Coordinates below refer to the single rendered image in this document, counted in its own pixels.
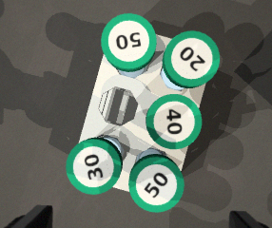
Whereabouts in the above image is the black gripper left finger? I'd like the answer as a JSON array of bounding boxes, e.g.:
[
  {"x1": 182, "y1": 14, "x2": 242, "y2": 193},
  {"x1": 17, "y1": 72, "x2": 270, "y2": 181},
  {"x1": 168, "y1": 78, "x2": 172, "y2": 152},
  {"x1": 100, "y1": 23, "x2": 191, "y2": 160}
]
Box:
[{"x1": 5, "y1": 205, "x2": 53, "y2": 228}]

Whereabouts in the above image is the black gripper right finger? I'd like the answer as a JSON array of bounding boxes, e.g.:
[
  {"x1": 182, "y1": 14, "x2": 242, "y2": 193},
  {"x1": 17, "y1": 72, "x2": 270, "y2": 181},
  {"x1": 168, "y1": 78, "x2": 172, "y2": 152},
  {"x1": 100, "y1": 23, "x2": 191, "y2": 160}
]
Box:
[{"x1": 229, "y1": 211, "x2": 269, "y2": 228}]

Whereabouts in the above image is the white tube rack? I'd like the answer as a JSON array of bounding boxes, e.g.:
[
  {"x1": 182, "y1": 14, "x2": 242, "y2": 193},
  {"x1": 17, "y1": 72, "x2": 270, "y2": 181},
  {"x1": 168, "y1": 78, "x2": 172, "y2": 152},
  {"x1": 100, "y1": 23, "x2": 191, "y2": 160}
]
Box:
[{"x1": 79, "y1": 34, "x2": 206, "y2": 192}]

